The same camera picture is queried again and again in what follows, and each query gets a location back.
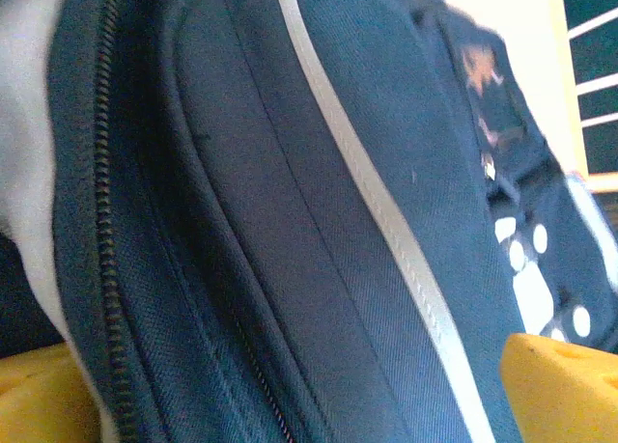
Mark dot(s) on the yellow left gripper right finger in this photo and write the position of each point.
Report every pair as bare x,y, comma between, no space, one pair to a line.
565,399

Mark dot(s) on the navy blue backpack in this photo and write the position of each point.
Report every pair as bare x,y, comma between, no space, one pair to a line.
289,197

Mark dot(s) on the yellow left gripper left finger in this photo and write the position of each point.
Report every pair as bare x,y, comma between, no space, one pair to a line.
38,404

